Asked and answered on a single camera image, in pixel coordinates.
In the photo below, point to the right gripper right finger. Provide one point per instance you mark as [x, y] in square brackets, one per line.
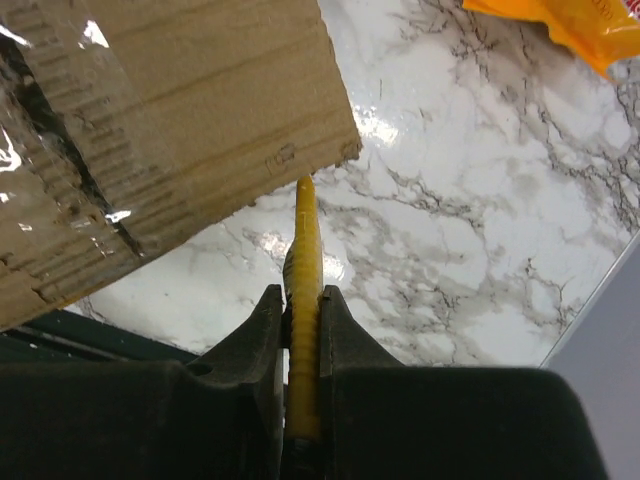
[383, 419]

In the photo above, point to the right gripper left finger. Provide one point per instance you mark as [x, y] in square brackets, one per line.
[218, 417]

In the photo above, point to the yellow utility knife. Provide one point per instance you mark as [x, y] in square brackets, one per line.
[303, 281]

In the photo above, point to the brown cardboard express box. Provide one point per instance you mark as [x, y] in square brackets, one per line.
[127, 127]

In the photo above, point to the orange snack bag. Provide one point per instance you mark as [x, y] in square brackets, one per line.
[600, 32]

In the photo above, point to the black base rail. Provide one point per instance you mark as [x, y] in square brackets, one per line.
[62, 336]

